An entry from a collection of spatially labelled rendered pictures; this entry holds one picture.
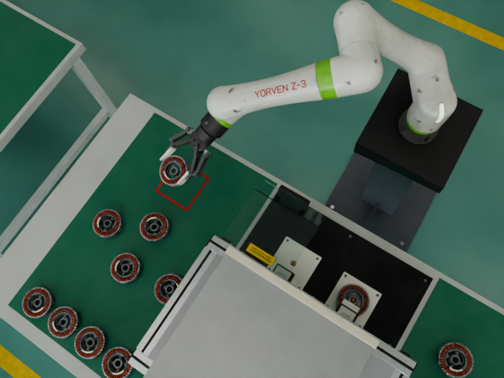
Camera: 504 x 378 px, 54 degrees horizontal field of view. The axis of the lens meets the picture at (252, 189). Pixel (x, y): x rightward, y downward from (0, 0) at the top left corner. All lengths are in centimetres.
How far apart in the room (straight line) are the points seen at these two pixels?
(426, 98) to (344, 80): 40
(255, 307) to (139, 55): 227
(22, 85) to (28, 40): 24
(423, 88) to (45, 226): 150
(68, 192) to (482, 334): 163
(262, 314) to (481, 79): 225
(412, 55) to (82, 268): 141
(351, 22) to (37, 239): 141
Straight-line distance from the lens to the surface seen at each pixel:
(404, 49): 171
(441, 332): 189
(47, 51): 249
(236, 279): 128
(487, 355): 193
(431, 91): 177
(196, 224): 192
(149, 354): 152
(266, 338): 126
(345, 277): 182
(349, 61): 145
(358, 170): 276
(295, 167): 276
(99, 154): 214
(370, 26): 153
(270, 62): 308
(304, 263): 182
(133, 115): 217
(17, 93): 244
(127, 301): 194
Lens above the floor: 257
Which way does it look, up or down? 70 degrees down
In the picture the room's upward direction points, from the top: 15 degrees counter-clockwise
